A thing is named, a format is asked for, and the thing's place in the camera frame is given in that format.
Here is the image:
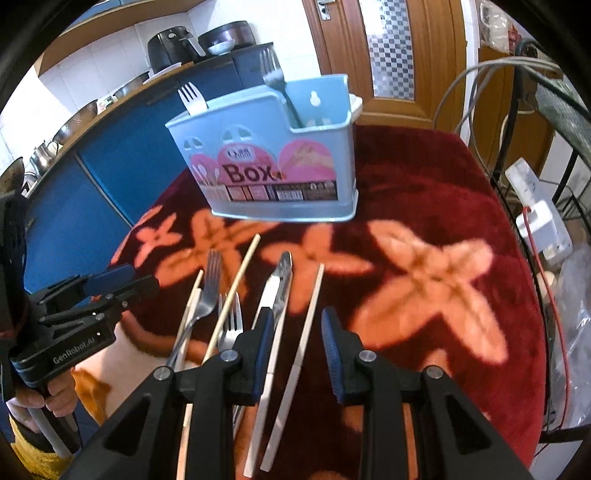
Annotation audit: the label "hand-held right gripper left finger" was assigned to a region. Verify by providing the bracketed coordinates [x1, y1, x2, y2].
[58, 307, 278, 480]

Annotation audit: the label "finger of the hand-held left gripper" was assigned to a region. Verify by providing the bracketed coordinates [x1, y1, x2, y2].
[37, 264, 139, 305]
[39, 274, 161, 330]

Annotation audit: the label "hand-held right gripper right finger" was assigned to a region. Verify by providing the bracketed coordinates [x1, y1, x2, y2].
[321, 306, 539, 480]

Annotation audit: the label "long silver fork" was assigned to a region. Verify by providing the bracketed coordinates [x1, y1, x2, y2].
[164, 250, 223, 370]

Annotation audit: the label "light blue utensil holder box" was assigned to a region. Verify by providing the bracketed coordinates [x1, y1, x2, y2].
[166, 74, 363, 224]

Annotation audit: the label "person's left forearm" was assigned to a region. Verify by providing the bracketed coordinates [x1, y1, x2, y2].
[7, 413, 65, 474]

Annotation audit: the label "person's left hand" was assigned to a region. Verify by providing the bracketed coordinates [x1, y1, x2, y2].
[6, 364, 78, 435]

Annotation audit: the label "blue kitchen cabinets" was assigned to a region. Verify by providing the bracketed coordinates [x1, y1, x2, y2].
[18, 41, 278, 296]

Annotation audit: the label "steel kettle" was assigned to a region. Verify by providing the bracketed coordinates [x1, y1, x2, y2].
[30, 140, 61, 174]

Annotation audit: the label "steel mixing bowl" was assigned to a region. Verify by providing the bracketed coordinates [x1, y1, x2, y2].
[65, 99, 100, 132]
[113, 71, 151, 100]

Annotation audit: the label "red floral blanket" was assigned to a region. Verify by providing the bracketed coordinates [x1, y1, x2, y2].
[76, 124, 548, 480]

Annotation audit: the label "white tray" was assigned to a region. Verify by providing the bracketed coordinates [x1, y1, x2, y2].
[142, 62, 183, 85]

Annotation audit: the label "black air fryer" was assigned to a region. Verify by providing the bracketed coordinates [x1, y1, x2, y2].
[147, 27, 206, 72]

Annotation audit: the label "clear plastic bag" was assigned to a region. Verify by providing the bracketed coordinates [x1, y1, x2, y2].
[547, 244, 591, 439]

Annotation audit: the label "dark grey fork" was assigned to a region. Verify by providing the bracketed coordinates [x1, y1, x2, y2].
[259, 46, 305, 129]

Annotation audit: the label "white power strip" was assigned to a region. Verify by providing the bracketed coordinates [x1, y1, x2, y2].
[504, 158, 573, 266]

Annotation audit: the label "dark rice cooker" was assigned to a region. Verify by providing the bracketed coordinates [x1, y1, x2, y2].
[198, 21, 257, 57]

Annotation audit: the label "wooden door with mosaic glass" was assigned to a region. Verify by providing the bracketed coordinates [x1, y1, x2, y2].
[302, 0, 481, 127]

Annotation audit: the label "black metal rack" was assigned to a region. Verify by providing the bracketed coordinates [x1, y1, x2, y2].
[492, 39, 591, 241]

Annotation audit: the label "white hanging bags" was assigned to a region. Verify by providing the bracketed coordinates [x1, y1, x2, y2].
[478, 0, 522, 51]

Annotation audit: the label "grey cables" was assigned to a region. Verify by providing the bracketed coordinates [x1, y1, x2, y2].
[431, 55, 561, 139]

